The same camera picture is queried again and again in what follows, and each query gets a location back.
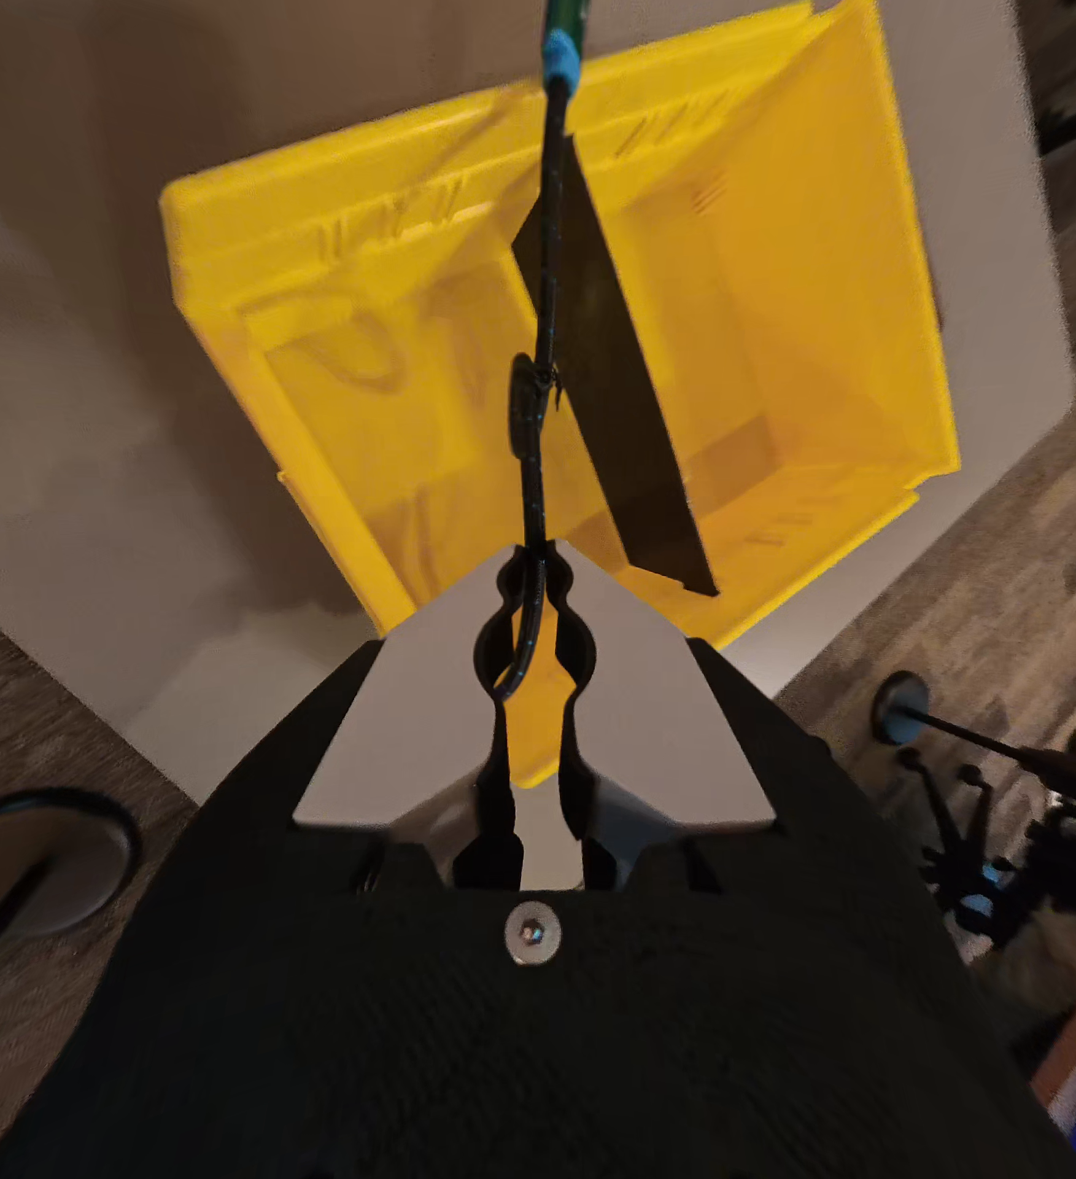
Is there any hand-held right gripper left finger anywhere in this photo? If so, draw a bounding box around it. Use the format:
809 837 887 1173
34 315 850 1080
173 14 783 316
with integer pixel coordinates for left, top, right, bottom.
291 544 531 862

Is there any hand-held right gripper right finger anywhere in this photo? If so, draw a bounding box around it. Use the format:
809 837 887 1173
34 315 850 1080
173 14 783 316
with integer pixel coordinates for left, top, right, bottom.
544 541 778 870

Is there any yellow plastic bin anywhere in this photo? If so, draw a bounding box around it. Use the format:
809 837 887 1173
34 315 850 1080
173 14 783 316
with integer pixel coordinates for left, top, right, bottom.
158 0 962 794

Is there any black hdmi cable green plug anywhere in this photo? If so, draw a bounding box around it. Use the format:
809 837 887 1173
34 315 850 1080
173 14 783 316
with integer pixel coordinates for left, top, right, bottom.
499 0 586 699

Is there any black round base stand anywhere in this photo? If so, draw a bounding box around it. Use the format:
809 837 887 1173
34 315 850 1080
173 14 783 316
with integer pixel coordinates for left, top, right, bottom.
0 790 144 1009
871 670 1076 808

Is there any black bin divider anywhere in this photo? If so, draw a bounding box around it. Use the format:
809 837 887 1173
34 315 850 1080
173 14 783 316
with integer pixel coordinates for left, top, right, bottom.
510 134 719 598

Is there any black office chair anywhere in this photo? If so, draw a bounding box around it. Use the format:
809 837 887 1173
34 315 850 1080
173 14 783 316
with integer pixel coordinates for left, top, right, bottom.
896 728 1076 950

